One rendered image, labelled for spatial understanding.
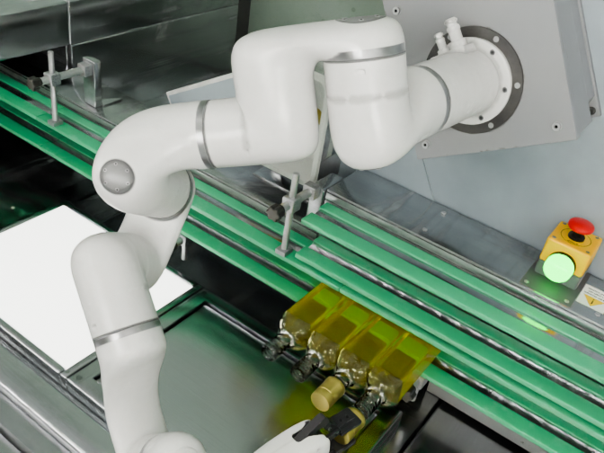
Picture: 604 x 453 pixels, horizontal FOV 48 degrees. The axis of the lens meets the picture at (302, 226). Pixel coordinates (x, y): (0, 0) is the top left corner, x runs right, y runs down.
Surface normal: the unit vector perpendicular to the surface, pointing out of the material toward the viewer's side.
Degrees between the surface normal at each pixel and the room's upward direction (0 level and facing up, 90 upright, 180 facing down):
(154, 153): 57
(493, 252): 90
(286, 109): 53
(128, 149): 48
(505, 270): 90
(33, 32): 90
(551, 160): 0
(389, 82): 66
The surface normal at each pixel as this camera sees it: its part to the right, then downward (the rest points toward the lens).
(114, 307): 0.15, -0.16
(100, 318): -0.33, 0.01
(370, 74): 0.07, 0.32
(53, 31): 0.80, 0.43
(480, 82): 0.72, -0.07
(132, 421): 0.46, -0.11
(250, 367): 0.14, -0.81
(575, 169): -0.58, 0.39
